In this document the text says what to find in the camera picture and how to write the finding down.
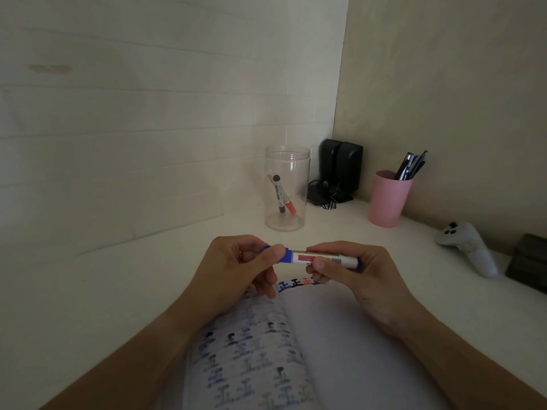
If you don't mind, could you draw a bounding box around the person's left hand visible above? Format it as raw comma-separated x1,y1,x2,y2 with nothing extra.
183,235,287,333

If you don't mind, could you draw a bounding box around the person's right hand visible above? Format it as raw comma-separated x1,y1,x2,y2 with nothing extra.
305,241,424,339

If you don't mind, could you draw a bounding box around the blue marker cap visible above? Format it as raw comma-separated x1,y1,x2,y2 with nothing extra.
261,246,294,264

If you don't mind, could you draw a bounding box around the white marker pen blue end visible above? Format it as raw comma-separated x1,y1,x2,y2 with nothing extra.
292,250,363,270

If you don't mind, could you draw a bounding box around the person's right forearm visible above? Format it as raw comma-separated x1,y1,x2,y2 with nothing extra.
387,306,547,410

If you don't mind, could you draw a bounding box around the person's left forearm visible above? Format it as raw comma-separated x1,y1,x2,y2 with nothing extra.
40,290,216,410

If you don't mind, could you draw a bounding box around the red marker pen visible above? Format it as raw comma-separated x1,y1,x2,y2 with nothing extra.
267,170,297,216

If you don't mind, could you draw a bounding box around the black marker pen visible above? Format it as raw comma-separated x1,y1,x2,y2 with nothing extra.
273,175,287,214

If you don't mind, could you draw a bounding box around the open notebook with ink writing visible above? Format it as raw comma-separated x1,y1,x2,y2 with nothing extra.
162,275,454,410

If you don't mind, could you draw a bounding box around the pink cup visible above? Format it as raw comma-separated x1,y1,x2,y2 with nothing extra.
368,169,414,229

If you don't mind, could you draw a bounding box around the clear plastic jar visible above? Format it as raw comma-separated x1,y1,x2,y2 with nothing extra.
264,145,312,233

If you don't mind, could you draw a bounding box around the black desktop speaker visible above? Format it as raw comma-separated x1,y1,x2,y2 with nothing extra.
335,142,364,204
319,139,343,197

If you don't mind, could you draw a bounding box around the white handheld controller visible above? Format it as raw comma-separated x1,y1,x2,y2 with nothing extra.
435,221,500,279

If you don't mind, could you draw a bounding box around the dark brown box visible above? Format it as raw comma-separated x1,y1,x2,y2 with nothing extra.
505,233,547,294

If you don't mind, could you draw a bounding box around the black speaker cable bundle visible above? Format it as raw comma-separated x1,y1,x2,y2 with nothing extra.
306,179,339,211

